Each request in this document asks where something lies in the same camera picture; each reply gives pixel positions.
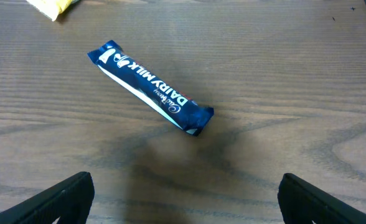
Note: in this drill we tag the blue Dairy Milk chocolate bar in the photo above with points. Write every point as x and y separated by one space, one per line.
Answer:
176 107

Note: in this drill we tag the yellow snack bag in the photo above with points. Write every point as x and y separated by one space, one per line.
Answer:
51 8

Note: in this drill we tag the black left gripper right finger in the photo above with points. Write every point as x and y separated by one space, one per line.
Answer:
302 203

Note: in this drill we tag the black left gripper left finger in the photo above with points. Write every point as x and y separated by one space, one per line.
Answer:
69 201

